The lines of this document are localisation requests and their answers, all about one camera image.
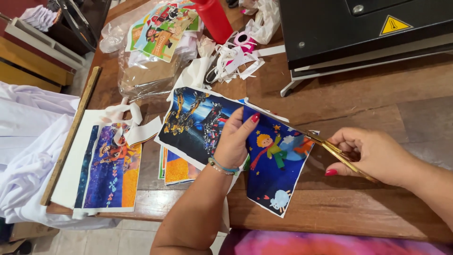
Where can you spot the person's left hand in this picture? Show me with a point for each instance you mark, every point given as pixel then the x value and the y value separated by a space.
pixel 231 141

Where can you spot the person's right hand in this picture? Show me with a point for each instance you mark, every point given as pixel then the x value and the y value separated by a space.
pixel 380 157

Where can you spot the gold scissors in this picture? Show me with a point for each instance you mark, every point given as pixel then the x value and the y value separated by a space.
pixel 329 147

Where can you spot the blue cartoon boy print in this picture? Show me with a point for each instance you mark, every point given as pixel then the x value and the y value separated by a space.
pixel 279 166

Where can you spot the dark robot print sheet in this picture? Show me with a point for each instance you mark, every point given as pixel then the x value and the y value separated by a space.
pixel 191 124

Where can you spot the orange print sheets stack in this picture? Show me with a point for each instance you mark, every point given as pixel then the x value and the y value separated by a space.
pixel 177 170

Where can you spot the pile of white paper scraps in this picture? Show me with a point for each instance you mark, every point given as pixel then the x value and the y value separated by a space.
pixel 233 65

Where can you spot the pink tie-dye clothing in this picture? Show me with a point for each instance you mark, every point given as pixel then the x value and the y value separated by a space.
pixel 336 244

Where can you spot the pink tape dispenser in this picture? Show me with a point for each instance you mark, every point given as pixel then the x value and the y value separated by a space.
pixel 245 41

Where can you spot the clear plastic bag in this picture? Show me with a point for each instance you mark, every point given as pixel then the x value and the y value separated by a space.
pixel 148 76

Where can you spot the white paper trimmings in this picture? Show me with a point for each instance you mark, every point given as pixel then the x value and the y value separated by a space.
pixel 124 113

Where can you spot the red squeeze bottle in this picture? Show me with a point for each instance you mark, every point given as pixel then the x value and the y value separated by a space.
pixel 214 19

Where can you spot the purple and orange cartoon print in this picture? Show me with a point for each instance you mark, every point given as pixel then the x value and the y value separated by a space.
pixel 109 173

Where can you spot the crumpled white plastic bag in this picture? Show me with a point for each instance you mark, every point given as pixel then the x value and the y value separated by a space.
pixel 265 19

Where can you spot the black heat press machine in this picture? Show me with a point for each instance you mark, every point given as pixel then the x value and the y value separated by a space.
pixel 354 32

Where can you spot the stack of cowboy cartoon prints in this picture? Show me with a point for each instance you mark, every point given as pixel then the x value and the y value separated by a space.
pixel 164 30

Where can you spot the wooden ruler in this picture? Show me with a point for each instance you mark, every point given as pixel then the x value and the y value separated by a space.
pixel 69 138

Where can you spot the black bag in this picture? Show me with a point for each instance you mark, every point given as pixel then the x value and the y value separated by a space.
pixel 83 19

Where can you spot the white fabric heap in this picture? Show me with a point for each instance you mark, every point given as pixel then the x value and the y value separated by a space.
pixel 28 148

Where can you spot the wooden shelf with white tray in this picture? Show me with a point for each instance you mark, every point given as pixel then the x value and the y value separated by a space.
pixel 32 53

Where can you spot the cardboard box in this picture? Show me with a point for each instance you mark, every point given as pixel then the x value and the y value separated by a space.
pixel 21 237

